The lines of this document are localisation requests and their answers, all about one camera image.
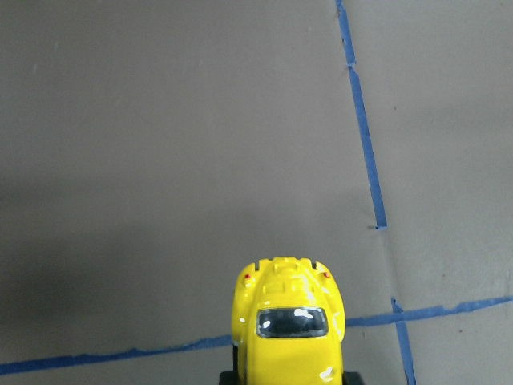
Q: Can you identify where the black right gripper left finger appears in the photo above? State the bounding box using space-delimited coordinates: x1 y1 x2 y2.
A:
218 371 240 385

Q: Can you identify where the yellow beetle toy car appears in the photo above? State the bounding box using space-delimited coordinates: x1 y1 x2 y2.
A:
232 256 345 384

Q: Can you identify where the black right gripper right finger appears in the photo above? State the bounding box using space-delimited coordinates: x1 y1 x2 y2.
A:
343 371 365 385

